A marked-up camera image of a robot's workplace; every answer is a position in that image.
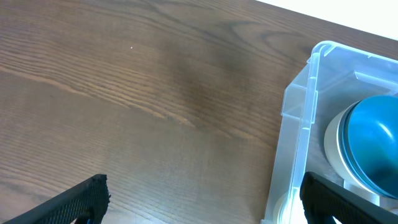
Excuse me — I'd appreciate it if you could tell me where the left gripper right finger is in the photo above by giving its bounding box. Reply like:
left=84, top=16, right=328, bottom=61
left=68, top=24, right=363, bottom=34
left=300, top=172, right=397, bottom=224

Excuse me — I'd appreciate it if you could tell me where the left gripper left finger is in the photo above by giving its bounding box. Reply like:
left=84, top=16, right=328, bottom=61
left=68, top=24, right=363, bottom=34
left=4, top=174, right=110, bottom=224

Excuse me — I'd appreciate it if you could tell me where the white small bowl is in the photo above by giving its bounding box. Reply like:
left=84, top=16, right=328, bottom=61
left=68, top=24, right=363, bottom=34
left=272, top=192, right=307, bottom=224

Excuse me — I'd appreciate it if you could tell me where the beige bowl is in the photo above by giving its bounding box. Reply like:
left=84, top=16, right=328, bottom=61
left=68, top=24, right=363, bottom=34
left=323, top=101, right=375, bottom=194

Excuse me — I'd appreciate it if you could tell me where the dark blue bowl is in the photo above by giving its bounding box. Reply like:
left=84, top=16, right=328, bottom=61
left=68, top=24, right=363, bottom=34
left=338, top=101, right=398, bottom=200
left=345, top=95, right=398, bottom=197

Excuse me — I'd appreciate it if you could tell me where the clear plastic storage bin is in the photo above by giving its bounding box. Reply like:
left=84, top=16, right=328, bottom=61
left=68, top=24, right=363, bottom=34
left=261, top=40, right=397, bottom=224

